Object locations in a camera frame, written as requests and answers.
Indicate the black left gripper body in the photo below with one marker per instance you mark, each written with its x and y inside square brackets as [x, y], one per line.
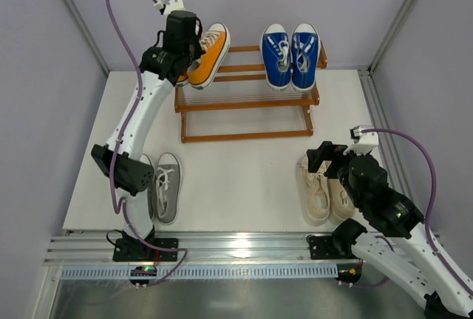
[197, 43]

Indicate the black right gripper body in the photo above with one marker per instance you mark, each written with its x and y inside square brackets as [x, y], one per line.
[321, 154]

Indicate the orange sneaker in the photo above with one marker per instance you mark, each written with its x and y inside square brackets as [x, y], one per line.
[215, 42]
[182, 80]

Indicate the cream platform sneaker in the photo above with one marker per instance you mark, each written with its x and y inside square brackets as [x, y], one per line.
[340, 207]
[314, 192]

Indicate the blue sneaker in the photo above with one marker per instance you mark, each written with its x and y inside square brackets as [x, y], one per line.
[276, 56]
[305, 49]

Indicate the grey sneaker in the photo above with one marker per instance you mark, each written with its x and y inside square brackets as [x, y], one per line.
[166, 189]
[147, 160]

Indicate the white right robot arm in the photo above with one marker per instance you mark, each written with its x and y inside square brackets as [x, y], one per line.
[400, 247]

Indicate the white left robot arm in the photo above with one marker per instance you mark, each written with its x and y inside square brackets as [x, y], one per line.
[119, 159]

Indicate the wooden shoe shelf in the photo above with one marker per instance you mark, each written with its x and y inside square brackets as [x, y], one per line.
[243, 95]

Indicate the right controller board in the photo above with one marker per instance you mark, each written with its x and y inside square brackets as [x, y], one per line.
[349, 276]

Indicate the controller board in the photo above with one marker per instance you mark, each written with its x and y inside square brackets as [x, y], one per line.
[142, 276]
[349, 276]

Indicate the left controller board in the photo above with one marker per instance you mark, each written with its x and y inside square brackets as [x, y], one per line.
[142, 276]

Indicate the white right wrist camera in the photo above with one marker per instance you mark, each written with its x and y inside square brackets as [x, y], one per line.
[364, 140]

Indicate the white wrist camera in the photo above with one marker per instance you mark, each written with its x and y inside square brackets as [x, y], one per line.
[168, 6]
[364, 140]

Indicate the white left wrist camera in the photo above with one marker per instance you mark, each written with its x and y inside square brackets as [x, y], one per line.
[168, 6]

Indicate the aluminium corner frame post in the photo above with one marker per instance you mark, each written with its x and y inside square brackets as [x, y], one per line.
[390, 154]

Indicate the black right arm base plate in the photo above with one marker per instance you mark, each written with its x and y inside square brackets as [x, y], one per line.
[323, 248]

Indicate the left aluminium corner post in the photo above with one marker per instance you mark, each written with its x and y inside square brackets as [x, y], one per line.
[86, 35]

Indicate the slotted cable duct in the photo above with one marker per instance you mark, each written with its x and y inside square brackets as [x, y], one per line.
[204, 271]

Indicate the aluminium front rail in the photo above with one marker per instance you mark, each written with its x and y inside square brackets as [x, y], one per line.
[91, 247]

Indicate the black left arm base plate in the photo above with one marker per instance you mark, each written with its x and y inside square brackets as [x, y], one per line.
[129, 249]

